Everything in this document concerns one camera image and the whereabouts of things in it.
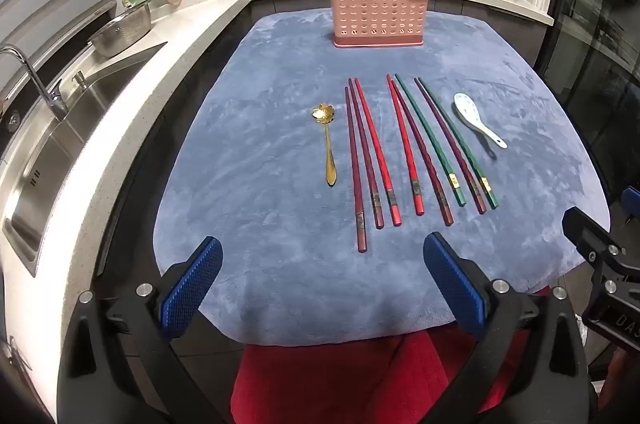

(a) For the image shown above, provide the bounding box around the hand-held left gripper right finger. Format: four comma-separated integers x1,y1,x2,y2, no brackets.
422,232,593,424

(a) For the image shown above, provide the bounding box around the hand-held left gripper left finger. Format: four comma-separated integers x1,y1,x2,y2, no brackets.
57,235,233,424

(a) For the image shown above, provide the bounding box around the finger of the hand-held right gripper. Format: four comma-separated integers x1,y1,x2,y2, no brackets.
561,205,640,292
622,186,640,219

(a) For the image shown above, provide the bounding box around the dark red chopstick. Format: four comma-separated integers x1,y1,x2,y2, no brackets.
348,78,385,229
391,81,455,226
344,86,370,253

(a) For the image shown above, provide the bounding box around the purple chopstick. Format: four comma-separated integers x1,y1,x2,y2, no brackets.
414,78,487,215

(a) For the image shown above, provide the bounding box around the green chopstick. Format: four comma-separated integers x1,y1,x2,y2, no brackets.
418,77,499,210
394,73,467,207

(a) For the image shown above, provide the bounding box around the white ceramic spoon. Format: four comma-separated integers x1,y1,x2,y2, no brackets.
453,92,509,150

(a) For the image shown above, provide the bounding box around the gold flower spoon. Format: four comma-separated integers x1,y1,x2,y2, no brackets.
311,103,339,187

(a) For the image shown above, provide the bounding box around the pink perforated utensil holder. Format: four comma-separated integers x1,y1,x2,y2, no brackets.
326,0,430,50

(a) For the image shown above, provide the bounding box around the blue plush table cloth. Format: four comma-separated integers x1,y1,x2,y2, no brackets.
152,6,612,347

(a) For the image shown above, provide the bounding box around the red cloth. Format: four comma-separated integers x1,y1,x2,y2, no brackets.
230,286,556,424

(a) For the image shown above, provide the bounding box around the glass sliding door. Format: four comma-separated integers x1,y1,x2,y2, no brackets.
540,0,640,230

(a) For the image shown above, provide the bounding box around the stainless steel sink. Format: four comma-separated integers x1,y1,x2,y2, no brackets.
0,41,168,277

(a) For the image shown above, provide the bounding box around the chrome faucet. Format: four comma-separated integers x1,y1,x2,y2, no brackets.
0,45,69,122

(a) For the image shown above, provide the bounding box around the stainless steel pot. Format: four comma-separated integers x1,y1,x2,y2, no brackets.
87,0,153,57

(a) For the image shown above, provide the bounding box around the white kitchen countertop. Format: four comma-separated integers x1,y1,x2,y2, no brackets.
0,0,556,424

